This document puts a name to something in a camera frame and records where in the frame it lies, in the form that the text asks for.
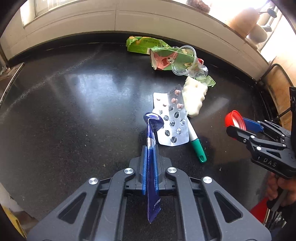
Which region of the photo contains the red bottle cap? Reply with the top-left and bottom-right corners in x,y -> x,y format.
225,110 -> 246,143

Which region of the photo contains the green white marker pen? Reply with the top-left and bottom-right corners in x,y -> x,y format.
187,119 -> 207,163

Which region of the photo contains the silver pill blister pack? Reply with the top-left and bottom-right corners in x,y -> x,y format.
153,85 -> 189,147

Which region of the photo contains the clear plastic cup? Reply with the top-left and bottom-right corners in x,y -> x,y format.
171,45 -> 208,80

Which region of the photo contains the blue foil wrapper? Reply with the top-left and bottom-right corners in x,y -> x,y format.
144,113 -> 164,223

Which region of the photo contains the green cartoon paper bag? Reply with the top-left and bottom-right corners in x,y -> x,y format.
149,46 -> 197,71

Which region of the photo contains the person right hand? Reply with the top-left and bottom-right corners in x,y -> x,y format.
265,173 -> 296,207

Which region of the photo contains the small green plastic box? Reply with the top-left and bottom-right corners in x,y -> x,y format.
200,75 -> 216,87

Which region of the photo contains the white squeezed plastic bottle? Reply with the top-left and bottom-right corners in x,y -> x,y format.
182,77 -> 208,117

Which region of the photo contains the stone mortar with pestle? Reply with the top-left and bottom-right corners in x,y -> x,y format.
246,7 -> 278,45

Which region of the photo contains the tan ceramic jar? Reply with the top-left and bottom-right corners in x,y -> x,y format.
228,9 -> 260,38

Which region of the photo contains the green snack packet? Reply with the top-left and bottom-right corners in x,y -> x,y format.
126,36 -> 170,55

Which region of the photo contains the black metal chair frame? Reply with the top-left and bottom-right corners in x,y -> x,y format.
262,61 -> 295,128

